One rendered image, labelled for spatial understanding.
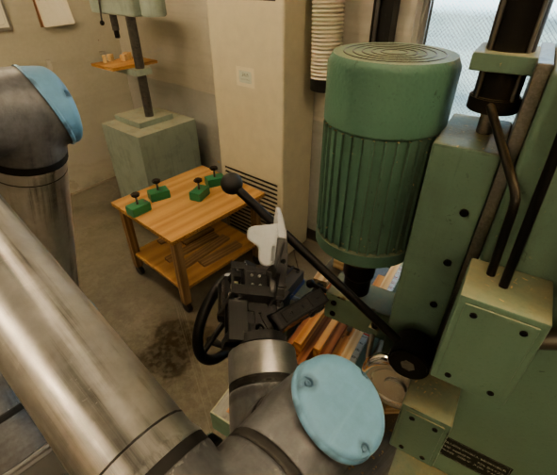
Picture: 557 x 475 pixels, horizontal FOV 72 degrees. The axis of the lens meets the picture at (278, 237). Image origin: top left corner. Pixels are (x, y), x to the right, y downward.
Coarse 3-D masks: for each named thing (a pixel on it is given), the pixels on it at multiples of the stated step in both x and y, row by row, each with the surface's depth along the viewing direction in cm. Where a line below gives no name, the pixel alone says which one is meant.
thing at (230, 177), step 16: (224, 176) 58; (240, 192) 59; (256, 208) 59; (288, 240) 58; (304, 256) 58; (320, 272) 58; (336, 288) 58; (384, 320) 58; (400, 336) 57; (416, 336) 57; (400, 352) 55; (416, 352) 54; (432, 352) 56; (400, 368) 57; (416, 368) 55
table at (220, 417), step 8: (328, 264) 109; (336, 272) 106; (376, 272) 106; (384, 272) 106; (296, 328) 90; (288, 336) 88; (360, 368) 84; (224, 400) 75; (216, 408) 74; (224, 408) 74; (216, 416) 73; (224, 416) 73; (216, 424) 75; (224, 424) 72; (224, 432) 74
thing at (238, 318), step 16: (240, 272) 55; (256, 272) 56; (224, 288) 56; (240, 288) 52; (256, 288) 53; (272, 288) 54; (224, 304) 53; (240, 304) 52; (256, 304) 54; (272, 304) 55; (224, 320) 52; (240, 320) 51; (256, 320) 52; (224, 336) 51; (240, 336) 49; (256, 336) 49; (272, 336) 49
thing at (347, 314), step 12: (372, 288) 77; (336, 300) 76; (348, 300) 74; (372, 300) 74; (384, 300) 74; (324, 312) 79; (336, 312) 77; (348, 312) 76; (360, 312) 74; (384, 312) 71; (348, 324) 77; (360, 324) 76; (384, 336) 74
